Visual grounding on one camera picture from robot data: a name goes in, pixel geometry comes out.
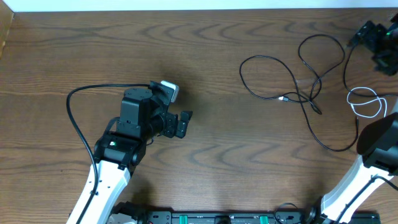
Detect white USB cable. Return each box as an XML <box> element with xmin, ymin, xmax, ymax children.
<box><xmin>346</xmin><ymin>86</ymin><xmax>388</xmax><ymax>119</ymax></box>

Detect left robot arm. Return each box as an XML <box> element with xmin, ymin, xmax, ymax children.
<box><xmin>68</xmin><ymin>81</ymin><xmax>193</xmax><ymax>223</ymax></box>

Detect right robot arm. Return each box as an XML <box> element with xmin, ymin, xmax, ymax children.
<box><xmin>304</xmin><ymin>16</ymin><xmax>397</xmax><ymax>223</ymax></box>

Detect left camera black cable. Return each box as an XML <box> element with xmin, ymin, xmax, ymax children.
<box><xmin>66</xmin><ymin>83</ymin><xmax>152</xmax><ymax>224</ymax></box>

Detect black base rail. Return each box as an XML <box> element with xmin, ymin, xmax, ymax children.
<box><xmin>108</xmin><ymin>202</ymin><xmax>380</xmax><ymax>224</ymax></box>

